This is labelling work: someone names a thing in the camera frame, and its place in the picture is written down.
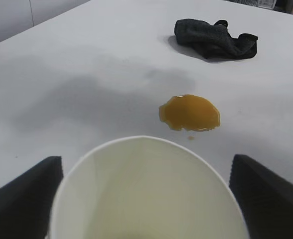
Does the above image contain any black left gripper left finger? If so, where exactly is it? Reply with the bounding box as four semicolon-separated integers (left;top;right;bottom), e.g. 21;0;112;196
0;156;64;239

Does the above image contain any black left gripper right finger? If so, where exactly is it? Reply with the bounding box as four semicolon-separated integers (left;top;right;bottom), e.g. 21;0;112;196
228;154;293;239

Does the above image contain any white paper cup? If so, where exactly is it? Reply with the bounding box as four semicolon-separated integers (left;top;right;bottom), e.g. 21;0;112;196
50;135;248;239

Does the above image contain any dark grey cloth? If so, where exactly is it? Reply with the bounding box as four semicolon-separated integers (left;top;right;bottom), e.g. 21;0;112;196
173;18;259;60

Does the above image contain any orange liquid spill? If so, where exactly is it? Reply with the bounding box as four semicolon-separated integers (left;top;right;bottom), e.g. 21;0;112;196
158;94;221;140

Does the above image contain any grey background equipment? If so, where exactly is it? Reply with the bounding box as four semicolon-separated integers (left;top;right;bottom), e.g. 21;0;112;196
257;0;293;12

